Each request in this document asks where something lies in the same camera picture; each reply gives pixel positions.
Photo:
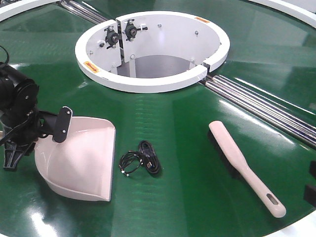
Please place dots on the steel roller set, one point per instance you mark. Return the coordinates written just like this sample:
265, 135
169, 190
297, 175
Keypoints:
82, 11
264, 108

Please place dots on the white rim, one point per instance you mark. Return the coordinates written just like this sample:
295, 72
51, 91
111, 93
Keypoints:
15, 8
290, 9

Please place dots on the white outer rim left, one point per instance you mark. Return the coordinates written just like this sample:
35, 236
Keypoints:
15, 8

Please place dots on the white outer rim right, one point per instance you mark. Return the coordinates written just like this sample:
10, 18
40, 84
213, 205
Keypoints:
290, 9

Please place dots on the pink plastic dustpan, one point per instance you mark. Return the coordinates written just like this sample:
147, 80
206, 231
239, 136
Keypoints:
81, 167

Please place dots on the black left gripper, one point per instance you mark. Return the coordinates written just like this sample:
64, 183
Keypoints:
22, 131

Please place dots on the right black bearing block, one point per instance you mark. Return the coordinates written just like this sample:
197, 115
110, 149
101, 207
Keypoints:
131, 30

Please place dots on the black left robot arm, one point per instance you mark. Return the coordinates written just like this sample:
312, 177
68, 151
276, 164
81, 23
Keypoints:
17, 91

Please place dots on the left steel roller set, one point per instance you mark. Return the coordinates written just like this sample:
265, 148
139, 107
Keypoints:
82, 11

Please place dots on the pink hand brush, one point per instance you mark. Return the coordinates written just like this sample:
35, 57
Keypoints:
236, 158

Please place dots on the right steel roller set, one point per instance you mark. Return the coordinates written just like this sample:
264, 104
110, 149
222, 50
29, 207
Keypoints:
264, 108

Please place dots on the left black bearing block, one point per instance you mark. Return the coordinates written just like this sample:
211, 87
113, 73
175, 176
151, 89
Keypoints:
112, 37

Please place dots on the black bearing block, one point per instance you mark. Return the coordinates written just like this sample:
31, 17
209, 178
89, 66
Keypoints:
131, 30
112, 37

